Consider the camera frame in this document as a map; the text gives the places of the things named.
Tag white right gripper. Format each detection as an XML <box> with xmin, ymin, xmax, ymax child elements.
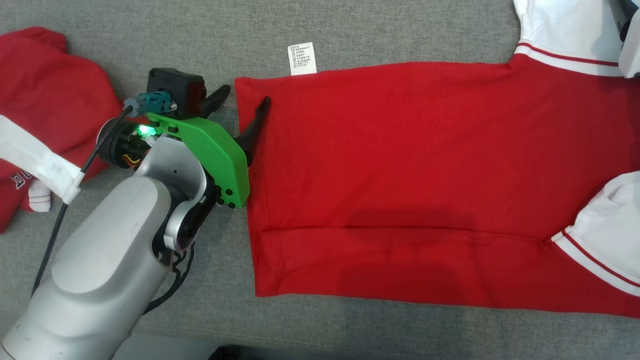
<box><xmin>608</xmin><ymin>0</ymin><xmax>640</xmax><ymax>79</ymax></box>

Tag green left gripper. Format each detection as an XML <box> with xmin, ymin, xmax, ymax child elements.
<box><xmin>145</xmin><ymin>84</ymin><xmax>272</xmax><ymax>210</ymax></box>

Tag red shirt with white sleeves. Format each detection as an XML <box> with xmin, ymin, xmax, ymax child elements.
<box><xmin>234</xmin><ymin>0</ymin><xmax>640</xmax><ymax>319</ymax></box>

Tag red shorts with white trim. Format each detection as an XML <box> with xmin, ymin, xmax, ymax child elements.
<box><xmin>0</xmin><ymin>26</ymin><xmax>136</xmax><ymax>234</ymax></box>

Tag grey fabric sofa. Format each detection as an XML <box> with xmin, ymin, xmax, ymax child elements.
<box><xmin>0</xmin><ymin>0</ymin><xmax>640</xmax><ymax>360</ymax></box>

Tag black cable with teal plug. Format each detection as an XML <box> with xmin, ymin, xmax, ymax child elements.
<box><xmin>31</xmin><ymin>91</ymin><xmax>176</xmax><ymax>298</ymax></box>

